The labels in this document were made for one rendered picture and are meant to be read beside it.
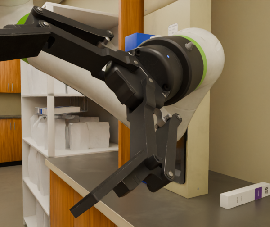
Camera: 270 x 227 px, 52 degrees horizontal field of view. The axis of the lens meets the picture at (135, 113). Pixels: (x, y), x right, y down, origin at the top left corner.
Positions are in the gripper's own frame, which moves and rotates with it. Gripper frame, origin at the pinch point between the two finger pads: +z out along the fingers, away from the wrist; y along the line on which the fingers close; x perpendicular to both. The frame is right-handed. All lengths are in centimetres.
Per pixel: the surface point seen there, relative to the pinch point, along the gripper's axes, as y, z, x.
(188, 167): -24, -80, -42
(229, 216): -42, -68, -35
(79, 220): -15, -70, -103
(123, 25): 43, -104, -36
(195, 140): -18, -85, -36
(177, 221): -31, -56, -44
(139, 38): 29, -93, -30
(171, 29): 23, -97, -18
